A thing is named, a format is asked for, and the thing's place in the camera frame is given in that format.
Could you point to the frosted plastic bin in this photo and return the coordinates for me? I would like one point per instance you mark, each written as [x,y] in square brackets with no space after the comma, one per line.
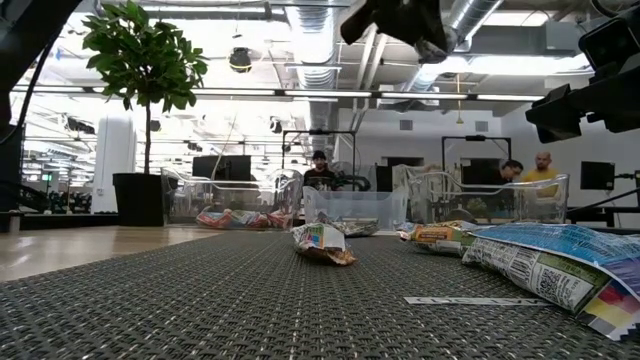
[360,200]

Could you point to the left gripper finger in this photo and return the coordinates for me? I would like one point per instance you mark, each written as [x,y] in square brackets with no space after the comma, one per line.
[439,36]
[420,39]

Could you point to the grey woven placemat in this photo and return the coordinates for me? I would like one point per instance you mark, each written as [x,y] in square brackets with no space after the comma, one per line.
[200,310]

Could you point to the green leafy plant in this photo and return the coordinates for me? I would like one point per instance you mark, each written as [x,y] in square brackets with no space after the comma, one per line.
[142,60]

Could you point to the white-backed granola bar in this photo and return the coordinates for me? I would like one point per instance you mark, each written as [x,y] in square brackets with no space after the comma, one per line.
[355,227]

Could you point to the black plant pot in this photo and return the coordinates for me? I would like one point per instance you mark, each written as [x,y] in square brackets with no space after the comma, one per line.
[137,200]

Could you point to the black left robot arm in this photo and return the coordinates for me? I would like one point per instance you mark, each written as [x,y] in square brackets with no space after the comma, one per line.
[30,30]

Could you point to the silver ventilation duct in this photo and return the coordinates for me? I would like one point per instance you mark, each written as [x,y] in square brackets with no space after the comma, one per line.
[315,50]
[475,15]

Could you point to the long ceiling light strip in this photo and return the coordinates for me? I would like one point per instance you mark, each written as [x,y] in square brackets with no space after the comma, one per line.
[425,95]

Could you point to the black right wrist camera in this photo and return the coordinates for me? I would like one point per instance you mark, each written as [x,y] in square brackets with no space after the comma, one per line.
[612,42]

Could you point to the black monitor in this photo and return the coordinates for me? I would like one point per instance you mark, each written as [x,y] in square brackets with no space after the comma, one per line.
[220,167]
[597,175]

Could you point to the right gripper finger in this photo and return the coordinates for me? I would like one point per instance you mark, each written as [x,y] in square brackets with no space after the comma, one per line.
[550,119]

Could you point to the black tall panel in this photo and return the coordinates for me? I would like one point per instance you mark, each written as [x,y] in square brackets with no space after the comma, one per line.
[12,170]

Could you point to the white round column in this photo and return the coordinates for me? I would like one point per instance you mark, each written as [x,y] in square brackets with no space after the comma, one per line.
[115,160]

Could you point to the black right frame rails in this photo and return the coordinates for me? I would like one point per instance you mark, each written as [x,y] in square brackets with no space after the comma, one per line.
[605,212]

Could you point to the black metal station frame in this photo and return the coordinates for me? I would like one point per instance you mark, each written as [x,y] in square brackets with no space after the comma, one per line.
[475,138]
[320,132]

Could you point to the person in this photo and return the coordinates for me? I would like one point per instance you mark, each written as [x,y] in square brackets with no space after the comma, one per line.
[542,172]
[320,175]
[510,170]

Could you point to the white label strip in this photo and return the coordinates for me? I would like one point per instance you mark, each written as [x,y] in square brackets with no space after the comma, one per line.
[475,301]

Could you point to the clear plastic bin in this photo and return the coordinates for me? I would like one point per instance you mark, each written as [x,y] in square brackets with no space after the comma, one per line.
[500,202]
[230,192]

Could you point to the dark multicoloured granola bar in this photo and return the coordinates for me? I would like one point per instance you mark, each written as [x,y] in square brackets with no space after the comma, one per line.
[320,240]

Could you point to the black ceiling speaker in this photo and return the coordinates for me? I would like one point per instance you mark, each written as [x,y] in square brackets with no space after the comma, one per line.
[240,60]

